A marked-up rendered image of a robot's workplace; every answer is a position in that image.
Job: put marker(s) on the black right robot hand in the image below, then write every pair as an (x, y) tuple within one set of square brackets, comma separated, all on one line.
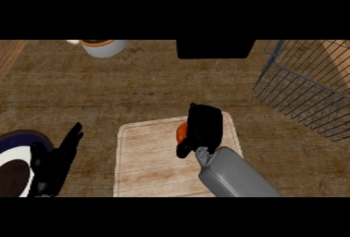
[(205, 126)]

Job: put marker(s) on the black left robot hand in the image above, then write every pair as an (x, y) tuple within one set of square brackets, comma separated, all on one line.
[(52, 166)]

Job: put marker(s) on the red tomato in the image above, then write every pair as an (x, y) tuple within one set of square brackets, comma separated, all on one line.
[(181, 132)]

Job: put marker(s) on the pale wooden cutting board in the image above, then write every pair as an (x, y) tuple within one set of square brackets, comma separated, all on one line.
[(155, 160)]

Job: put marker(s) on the round blue and white plate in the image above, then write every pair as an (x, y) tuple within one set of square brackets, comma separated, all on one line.
[(15, 163)]

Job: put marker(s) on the black box appliance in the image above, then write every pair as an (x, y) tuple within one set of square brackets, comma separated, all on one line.
[(214, 48)]

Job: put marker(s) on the white pot with orange rim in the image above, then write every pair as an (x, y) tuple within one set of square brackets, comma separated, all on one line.
[(103, 47)]

